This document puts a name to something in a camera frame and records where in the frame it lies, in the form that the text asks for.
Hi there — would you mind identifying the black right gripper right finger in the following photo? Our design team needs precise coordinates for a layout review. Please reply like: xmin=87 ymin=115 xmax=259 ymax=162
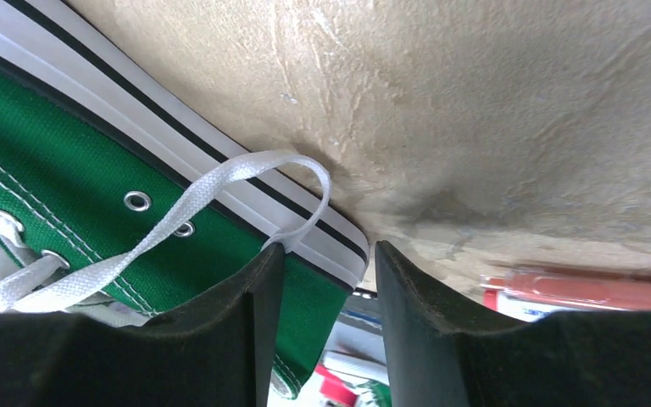
xmin=375 ymin=241 xmax=651 ymax=406

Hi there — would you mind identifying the white shoelace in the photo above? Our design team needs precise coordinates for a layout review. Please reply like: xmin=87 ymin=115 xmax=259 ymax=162
xmin=0 ymin=150 xmax=331 ymax=313

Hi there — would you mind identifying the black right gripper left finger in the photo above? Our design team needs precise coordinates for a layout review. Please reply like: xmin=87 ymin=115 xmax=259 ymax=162
xmin=0 ymin=243 xmax=285 ymax=406

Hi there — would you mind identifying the orange marker pen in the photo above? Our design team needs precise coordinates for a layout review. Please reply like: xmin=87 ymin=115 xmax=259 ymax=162
xmin=480 ymin=270 xmax=651 ymax=311

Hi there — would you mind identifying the red white marker pen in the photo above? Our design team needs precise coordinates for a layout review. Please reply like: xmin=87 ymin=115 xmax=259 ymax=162
xmin=483 ymin=288 xmax=633 ymax=322

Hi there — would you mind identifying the green canvas sneaker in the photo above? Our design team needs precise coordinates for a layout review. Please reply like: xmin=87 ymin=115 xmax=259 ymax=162
xmin=0 ymin=1 xmax=369 ymax=399

